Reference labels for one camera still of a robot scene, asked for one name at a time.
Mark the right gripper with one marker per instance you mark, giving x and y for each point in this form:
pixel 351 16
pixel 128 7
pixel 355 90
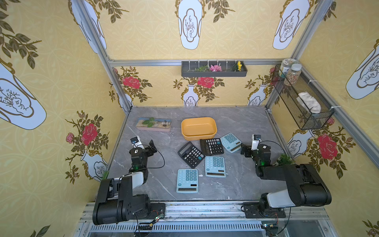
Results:
pixel 250 151

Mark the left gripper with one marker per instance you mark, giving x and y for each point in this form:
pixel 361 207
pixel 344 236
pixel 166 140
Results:
pixel 146 150

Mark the teal calculator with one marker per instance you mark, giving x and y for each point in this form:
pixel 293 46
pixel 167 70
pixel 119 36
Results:
pixel 231 143
pixel 187 181
pixel 215 167

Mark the black calculator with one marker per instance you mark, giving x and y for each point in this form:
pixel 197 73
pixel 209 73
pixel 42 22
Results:
pixel 211 147
pixel 191 155

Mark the yellow storage box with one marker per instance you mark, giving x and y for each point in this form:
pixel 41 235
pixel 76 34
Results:
pixel 198 128

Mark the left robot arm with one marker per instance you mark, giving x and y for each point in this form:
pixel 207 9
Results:
pixel 115 199

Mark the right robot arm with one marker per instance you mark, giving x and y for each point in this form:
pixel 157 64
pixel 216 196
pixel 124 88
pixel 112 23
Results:
pixel 304 186

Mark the small potted green plant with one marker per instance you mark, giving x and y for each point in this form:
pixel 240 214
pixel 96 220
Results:
pixel 284 160

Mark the white crumpled cloth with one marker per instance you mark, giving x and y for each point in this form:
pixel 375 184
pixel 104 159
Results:
pixel 309 103

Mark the glass jar with beans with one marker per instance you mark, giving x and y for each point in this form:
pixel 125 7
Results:
pixel 293 74

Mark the glass jar white lid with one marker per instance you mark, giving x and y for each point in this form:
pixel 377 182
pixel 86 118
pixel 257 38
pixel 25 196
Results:
pixel 286 66

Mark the yellow artificial flower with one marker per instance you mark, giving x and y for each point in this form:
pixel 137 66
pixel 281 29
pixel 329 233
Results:
pixel 238 66

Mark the pink artificial flower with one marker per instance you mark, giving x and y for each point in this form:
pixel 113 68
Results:
pixel 215 68

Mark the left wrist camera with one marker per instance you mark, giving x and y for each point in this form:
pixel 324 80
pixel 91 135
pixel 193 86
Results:
pixel 136 142

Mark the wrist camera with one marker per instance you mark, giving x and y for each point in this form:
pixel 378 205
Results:
pixel 256 139
pixel 136 142

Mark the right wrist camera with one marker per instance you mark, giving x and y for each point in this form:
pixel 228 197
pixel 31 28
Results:
pixel 256 139

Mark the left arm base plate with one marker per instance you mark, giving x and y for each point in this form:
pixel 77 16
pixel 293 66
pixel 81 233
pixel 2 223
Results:
pixel 151 212

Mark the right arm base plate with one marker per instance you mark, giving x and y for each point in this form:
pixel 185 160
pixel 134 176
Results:
pixel 256 210

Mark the black wire wall basket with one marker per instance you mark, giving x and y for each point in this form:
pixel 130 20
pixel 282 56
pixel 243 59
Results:
pixel 299 104

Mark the grey wall shelf tray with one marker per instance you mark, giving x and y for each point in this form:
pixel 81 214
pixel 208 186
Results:
pixel 198 69

